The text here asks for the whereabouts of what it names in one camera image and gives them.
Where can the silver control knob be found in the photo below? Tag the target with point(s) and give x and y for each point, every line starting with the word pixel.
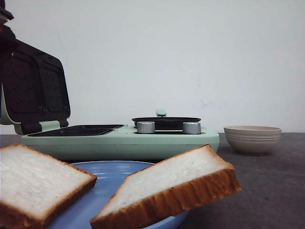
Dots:
pixel 191 128
pixel 146 127

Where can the silver left control knob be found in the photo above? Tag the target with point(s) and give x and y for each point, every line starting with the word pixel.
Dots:
pixel 146 127

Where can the silver right control knob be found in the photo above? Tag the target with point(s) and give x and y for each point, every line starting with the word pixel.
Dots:
pixel 191 128

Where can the mint green breakfast maker base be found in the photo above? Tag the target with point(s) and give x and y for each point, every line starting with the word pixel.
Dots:
pixel 116 142

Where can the white bread slice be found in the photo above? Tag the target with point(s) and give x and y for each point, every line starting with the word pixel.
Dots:
pixel 183 182
pixel 35 187

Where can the black frying pan green handle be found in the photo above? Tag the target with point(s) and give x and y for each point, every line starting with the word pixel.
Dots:
pixel 164 122

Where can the beige ceramic bowl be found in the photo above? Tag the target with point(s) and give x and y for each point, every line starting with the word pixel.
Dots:
pixel 252 140

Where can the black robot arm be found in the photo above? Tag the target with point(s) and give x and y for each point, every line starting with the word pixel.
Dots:
pixel 7 37

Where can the blue plate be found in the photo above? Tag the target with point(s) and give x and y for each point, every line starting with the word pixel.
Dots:
pixel 110 174

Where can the mint green sandwich maker lid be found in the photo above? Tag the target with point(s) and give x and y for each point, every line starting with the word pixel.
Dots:
pixel 34 91

